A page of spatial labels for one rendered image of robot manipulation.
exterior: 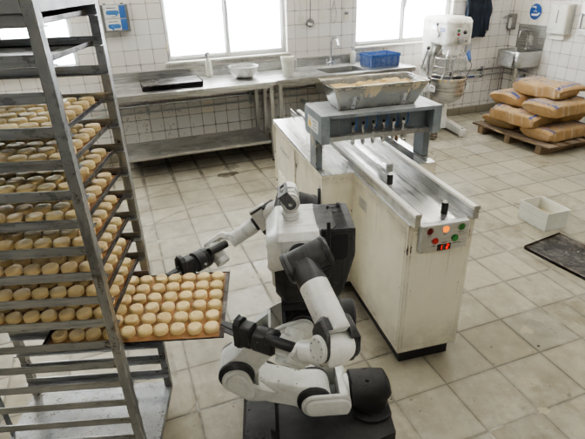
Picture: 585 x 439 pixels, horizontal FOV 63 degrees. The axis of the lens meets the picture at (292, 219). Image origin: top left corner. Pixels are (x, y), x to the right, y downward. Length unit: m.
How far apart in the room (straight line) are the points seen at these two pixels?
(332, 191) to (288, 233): 1.24
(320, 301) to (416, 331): 1.28
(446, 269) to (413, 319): 0.31
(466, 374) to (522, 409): 0.30
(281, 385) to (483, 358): 1.23
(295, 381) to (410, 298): 0.73
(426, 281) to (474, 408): 0.64
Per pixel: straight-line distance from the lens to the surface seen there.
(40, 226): 1.54
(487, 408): 2.59
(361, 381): 2.09
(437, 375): 2.67
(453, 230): 2.28
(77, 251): 1.54
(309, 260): 1.41
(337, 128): 2.72
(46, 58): 1.33
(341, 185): 2.76
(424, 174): 2.64
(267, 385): 2.03
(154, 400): 2.39
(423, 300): 2.46
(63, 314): 1.76
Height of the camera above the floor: 1.84
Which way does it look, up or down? 27 degrees down
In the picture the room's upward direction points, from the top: 2 degrees counter-clockwise
